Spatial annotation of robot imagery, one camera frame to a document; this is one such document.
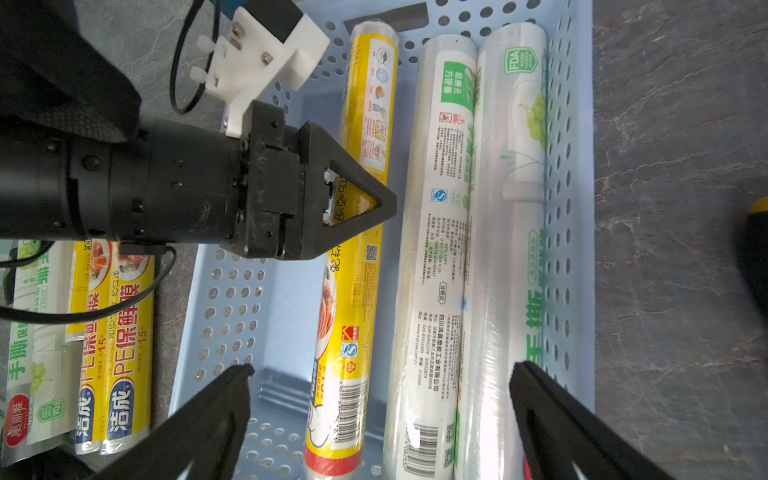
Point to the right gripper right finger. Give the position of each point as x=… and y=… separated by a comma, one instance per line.
x=562, y=439

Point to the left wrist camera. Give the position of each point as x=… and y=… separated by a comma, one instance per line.
x=269, y=41

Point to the yellow wrap roll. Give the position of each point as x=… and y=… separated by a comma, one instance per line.
x=89, y=291
x=128, y=381
x=342, y=362

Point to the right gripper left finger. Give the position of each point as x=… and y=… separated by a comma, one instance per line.
x=202, y=440

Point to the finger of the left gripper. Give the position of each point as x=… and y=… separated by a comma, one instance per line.
x=340, y=199

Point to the blue plastic basket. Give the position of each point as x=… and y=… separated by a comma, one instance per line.
x=265, y=312

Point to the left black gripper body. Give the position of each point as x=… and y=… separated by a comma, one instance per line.
x=271, y=188

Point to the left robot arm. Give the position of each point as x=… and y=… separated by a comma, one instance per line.
x=79, y=162

